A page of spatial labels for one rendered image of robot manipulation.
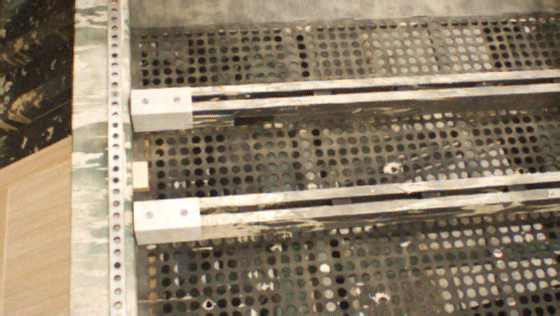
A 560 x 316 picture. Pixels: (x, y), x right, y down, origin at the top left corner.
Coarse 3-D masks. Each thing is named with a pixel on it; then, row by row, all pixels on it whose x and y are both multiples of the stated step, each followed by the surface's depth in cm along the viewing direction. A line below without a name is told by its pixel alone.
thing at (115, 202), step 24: (120, 0) 162; (120, 24) 159; (120, 48) 155; (120, 72) 152; (120, 96) 150; (120, 120) 147; (120, 144) 144; (120, 168) 141; (120, 192) 139; (120, 216) 137; (120, 240) 134; (120, 264) 132; (120, 288) 130; (120, 312) 128
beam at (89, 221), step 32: (96, 0) 162; (128, 0) 165; (96, 32) 158; (128, 32) 159; (96, 64) 154; (128, 64) 155; (96, 96) 150; (128, 96) 151; (96, 128) 146; (128, 128) 147; (96, 160) 143; (128, 160) 143; (96, 192) 139; (128, 192) 140; (96, 224) 136; (128, 224) 137; (96, 256) 133; (128, 256) 134; (96, 288) 130; (128, 288) 131
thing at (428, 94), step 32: (160, 96) 148; (192, 96) 150; (224, 96) 151; (256, 96) 153; (288, 96) 154; (320, 96) 152; (352, 96) 153; (384, 96) 153; (416, 96) 154; (448, 96) 155; (480, 96) 156; (512, 96) 158; (544, 96) 160; (160, 128) 152
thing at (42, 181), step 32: (32, 160) 189; (64, 160) 182; (0, 192) 192; (32, 192) 185; (64, 192) 178; (0, 224) 187; (32, 224) 181; (64, 224) 174; (0, 256) 182; (32, 256) 176; (64, 256) 170; (0, 288) 178; (32, 288) 172; (64, 288) 166
